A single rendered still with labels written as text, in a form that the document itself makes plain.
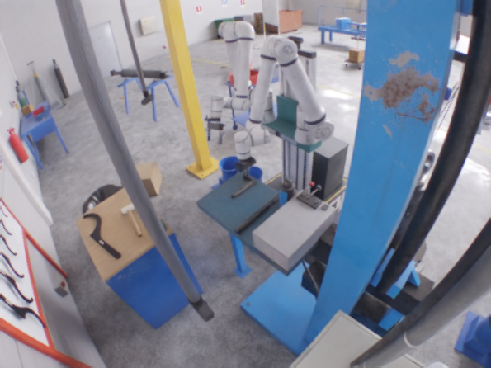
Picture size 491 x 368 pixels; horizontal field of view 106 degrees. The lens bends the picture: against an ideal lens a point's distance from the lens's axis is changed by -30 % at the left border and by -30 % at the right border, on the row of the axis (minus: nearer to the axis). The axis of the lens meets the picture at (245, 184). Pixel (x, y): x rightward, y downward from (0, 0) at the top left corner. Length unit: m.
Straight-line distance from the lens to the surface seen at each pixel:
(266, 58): 1.60
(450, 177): 0.83
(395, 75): 0.60
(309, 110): 1.66
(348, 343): 0.70
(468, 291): 0.29
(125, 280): 1.87
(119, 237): 1.93
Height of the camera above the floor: 2.24
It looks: 41 degrees down
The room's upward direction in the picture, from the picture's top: 8 degrees counter-clockwise
